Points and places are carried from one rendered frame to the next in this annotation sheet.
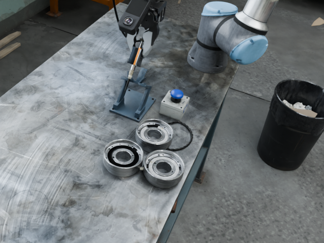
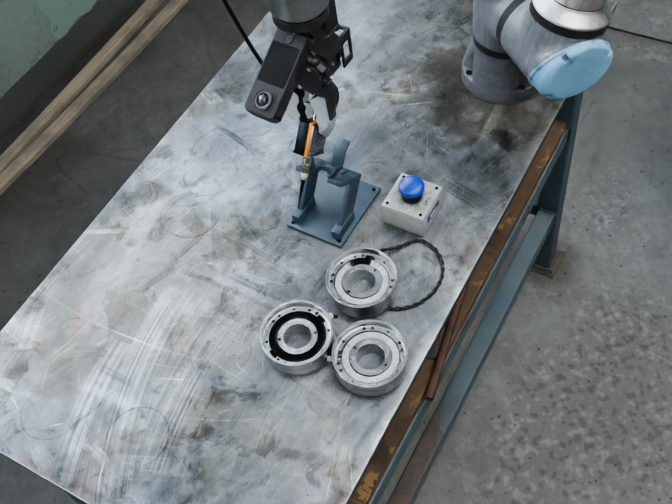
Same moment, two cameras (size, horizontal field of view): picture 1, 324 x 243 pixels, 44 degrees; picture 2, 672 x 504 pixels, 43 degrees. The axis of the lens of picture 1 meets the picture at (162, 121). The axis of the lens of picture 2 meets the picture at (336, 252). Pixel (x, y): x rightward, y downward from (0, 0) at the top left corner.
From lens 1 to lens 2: 42 cm
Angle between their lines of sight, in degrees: 22
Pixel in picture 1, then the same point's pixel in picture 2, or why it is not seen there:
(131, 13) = (268, 81)
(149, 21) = (313, 82)
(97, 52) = not seen: hidden behind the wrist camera
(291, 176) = not seen: outside the picture
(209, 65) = (502, 89)
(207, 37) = (488, 36)
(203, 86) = (487, 140)
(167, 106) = (393, 213)
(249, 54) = (568, 81)
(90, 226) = (234, 477)
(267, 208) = not seen: outside the picture
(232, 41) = (528, 57)
